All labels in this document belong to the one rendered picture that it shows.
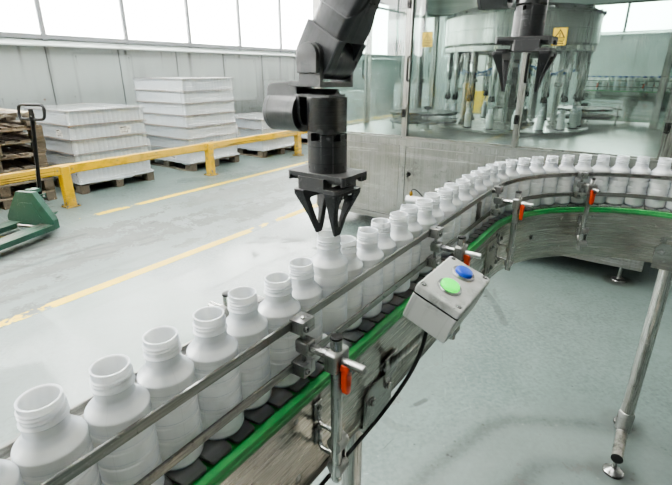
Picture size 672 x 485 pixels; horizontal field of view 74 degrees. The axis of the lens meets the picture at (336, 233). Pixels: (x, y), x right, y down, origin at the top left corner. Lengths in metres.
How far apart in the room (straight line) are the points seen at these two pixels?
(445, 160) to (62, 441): 3.51
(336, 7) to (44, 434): 0.54
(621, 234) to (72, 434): 1.66
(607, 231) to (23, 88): 7.41
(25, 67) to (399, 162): 5.70
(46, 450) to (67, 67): 7.79
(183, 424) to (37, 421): 0.15
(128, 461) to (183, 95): 6.64
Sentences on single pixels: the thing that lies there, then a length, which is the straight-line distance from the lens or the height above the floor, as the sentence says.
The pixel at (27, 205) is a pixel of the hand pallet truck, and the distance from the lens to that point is 4.96.
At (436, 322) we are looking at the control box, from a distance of 0.71.
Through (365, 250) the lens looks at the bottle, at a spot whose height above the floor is 1.13.
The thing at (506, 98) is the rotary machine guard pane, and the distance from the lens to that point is 3.61.
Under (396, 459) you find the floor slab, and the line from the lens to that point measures 1.97.
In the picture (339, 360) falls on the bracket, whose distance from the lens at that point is 0.59.
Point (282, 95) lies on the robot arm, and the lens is 0.68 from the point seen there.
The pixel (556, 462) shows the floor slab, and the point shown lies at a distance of 2.12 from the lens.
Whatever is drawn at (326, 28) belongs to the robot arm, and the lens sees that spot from 0.61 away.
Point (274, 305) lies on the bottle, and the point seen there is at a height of 1.13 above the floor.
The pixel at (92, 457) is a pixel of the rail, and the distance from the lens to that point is 0.49.
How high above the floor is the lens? 1.43
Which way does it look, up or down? 20 degrees down
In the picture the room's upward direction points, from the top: straight up
